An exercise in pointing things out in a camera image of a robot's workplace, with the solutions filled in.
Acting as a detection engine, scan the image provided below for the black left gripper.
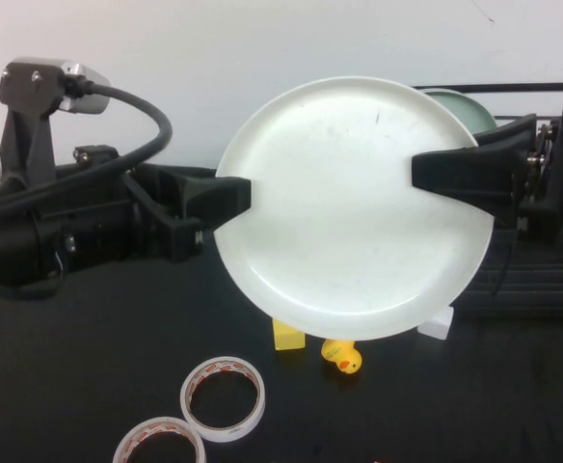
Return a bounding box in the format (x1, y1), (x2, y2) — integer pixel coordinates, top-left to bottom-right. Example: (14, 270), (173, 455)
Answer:
(121, 163), (254, 265)

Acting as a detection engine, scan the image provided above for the white round plate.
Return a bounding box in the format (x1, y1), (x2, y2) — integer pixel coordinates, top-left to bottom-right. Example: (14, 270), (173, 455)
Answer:
(213, 75), (496, 341)

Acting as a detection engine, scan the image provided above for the pale green round plate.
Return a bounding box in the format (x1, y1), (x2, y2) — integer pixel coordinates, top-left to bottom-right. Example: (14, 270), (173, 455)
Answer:
(418, 88), (497, 141)

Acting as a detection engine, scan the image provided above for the yellow cube block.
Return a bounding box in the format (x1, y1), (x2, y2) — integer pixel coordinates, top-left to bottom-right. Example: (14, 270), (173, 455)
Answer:
(271, 317), (307, 351)

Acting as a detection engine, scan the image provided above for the white cube block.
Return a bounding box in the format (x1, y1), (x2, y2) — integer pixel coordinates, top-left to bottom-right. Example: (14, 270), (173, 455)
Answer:
(416, 306), (455, 341)

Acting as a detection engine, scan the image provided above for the yellow rubber duck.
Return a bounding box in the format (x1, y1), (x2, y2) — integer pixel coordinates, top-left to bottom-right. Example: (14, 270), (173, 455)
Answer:
(320, 337), (362, 376)

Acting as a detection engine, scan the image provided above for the white tape roll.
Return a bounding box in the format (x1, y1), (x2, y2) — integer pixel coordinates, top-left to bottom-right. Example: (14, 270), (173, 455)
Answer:
(112, 415), (207, 463)
(179, 355), (266, 443)

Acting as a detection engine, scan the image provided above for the black wire dish rack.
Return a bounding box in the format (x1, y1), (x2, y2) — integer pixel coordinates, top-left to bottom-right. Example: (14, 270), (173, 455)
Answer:
(409, 82), (563, 300)
(459, 226), (563, 324)

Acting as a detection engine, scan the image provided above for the thick black cable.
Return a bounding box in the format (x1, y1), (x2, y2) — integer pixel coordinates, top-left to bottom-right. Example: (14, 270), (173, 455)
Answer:
(0, 79), (173, 228)

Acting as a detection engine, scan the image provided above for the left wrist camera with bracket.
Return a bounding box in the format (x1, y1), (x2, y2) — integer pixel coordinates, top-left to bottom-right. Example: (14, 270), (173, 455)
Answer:
(0, 56), (114, 187)

